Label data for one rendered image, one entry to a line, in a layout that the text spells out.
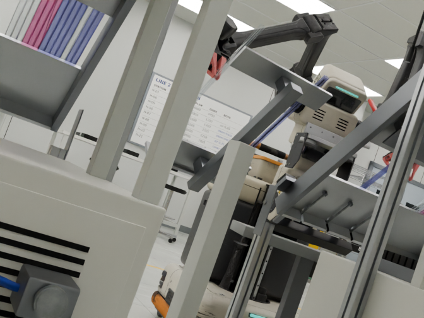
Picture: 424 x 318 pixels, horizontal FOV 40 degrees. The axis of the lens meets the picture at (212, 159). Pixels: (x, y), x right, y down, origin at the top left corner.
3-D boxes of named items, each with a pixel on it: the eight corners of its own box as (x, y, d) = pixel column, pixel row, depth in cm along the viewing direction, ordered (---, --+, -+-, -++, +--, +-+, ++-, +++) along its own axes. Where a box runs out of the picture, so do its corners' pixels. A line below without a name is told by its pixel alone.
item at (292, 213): (281, 216, 191) (279, 198, 196) (421, 267, 219) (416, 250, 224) (283, 213, 190) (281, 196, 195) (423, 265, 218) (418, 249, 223)
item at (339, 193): (282, 207, 192) (281, 199, 194) (421, 259, 220) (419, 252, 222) (320, 175, 180) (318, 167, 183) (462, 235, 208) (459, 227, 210)
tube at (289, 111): (217, 178, 194) (217, 175, 195) (221, 179, 195) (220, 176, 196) (325, 77, 167) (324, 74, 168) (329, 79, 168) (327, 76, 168)
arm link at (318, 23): (346, 25, 208) (332, 4, 211) (313, 35, 204) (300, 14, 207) (310, 91, 248) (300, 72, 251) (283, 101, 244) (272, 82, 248)
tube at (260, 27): (159, 135, 189) (159, 134, 190) (163, 137, 190) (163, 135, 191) (261, 25, 162) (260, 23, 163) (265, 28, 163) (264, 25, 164)
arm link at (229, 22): (226, 61, 193) (214, 41, 196) (252, 38, 187) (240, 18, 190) (205, 54, 183) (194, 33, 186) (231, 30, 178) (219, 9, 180)
